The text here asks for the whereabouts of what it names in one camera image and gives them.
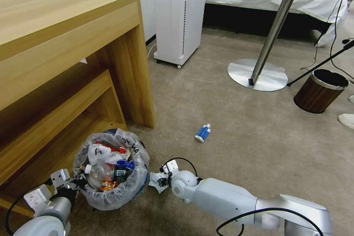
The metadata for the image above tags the black hanging cable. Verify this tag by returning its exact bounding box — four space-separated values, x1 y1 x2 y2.
329 0 345 77

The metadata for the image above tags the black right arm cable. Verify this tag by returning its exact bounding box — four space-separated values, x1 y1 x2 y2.
215 208 325 236

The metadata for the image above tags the dark green snack packet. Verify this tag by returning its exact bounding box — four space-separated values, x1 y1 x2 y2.
111 166 131 184

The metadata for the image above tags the small wooden nested table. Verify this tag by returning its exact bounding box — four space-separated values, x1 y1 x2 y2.
0 69 128 191

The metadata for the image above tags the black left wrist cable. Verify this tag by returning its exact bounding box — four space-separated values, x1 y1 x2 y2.
5 182 55 236

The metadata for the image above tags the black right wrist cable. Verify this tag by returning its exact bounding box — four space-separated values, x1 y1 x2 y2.
160 157 200 180

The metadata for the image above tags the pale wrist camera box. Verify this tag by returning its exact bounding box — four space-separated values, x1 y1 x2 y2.
50 168 71 190
161 159 179 176

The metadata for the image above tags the brown wooden waste bin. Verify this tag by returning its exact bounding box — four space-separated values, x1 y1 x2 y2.
293 69 350 114

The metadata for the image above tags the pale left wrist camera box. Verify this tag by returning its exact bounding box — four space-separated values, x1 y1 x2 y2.
50 168 71 190

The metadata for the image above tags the clear bottle with white cap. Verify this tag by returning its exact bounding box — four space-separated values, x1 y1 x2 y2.
84 163 114 183

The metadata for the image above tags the black tripod leg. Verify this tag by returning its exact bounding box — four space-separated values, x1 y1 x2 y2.
287 40 354 87

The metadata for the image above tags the small blue white bottle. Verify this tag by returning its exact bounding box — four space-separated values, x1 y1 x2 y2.
194 123 212 143

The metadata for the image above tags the person's white shoe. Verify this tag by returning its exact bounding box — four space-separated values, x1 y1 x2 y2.
338 113 354 129

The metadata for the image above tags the light wooden desk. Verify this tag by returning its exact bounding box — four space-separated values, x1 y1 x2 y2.
0 0 156 220

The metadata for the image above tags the blue crumpled wrapper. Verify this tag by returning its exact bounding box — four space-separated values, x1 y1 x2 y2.
116 159 136 171

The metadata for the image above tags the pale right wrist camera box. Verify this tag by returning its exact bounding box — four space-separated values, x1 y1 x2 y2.
161 159 179 176

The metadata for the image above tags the black bin with clear bag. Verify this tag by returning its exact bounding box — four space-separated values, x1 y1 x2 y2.
73 128 151 211

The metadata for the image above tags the white tower air purifier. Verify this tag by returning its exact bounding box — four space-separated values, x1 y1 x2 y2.
153 0 209 69

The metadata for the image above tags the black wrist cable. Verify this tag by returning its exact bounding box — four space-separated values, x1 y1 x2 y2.
160 157 200 180
5 182 55 236

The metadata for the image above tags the white paper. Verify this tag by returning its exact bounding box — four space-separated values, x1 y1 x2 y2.
148 171 167 194

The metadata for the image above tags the white plastic shopping bag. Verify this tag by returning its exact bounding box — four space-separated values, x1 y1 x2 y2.
87 142 131 165

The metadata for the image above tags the orange snack wrapper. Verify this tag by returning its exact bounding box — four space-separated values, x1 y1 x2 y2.
99 180 120 192

